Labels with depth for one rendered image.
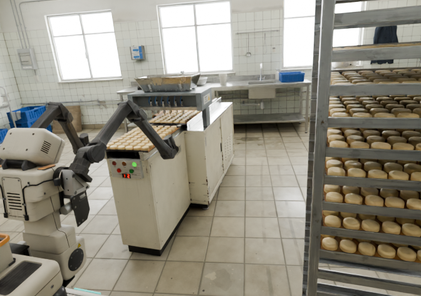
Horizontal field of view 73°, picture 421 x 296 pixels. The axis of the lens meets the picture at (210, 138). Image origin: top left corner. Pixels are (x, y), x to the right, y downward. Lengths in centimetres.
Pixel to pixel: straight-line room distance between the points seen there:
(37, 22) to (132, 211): 536
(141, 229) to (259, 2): 447
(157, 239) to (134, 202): 34
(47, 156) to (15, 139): 15
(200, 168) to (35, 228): 154
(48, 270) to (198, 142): 166
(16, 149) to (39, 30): 566
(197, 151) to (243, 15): 354
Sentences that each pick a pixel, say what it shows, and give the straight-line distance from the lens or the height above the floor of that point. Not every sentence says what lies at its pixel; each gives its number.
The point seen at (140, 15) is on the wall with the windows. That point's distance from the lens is 599.
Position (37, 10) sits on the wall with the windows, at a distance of 700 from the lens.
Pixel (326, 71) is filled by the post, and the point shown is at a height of 147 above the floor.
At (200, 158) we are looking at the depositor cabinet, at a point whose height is 57.
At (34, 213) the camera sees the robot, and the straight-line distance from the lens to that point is 144.
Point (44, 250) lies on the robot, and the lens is 160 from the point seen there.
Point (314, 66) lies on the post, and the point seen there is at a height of 144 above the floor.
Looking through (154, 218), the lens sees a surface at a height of 37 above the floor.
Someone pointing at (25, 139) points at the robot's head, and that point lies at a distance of 143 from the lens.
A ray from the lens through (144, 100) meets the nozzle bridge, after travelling 277.
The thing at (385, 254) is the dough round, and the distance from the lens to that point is 113.
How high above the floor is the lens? 155
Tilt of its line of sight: 18 degrees down
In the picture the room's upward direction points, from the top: 4 degrees counter-clockwise
